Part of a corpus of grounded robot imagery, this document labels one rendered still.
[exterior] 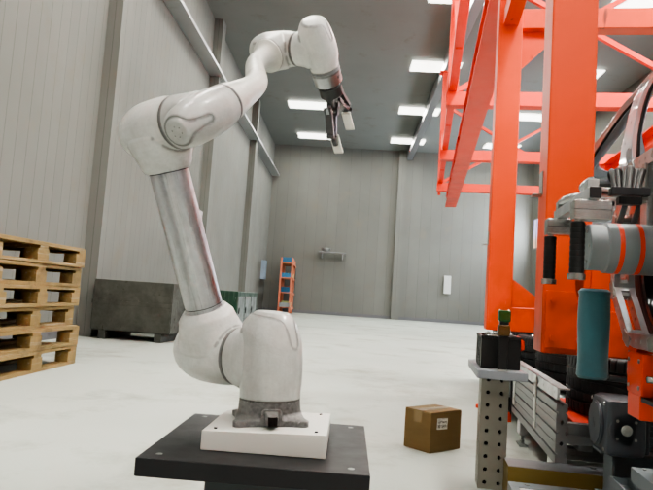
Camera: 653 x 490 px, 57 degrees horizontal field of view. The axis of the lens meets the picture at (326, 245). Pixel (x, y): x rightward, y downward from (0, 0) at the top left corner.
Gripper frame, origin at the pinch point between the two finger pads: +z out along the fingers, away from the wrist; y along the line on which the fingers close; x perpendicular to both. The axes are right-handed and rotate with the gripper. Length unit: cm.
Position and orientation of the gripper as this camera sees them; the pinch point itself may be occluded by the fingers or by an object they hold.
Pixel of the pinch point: (344, 138)
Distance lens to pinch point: 205.9
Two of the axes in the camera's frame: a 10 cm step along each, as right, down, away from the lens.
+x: -9.2, -0.3, 3.8
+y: 3.0, -6.9, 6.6
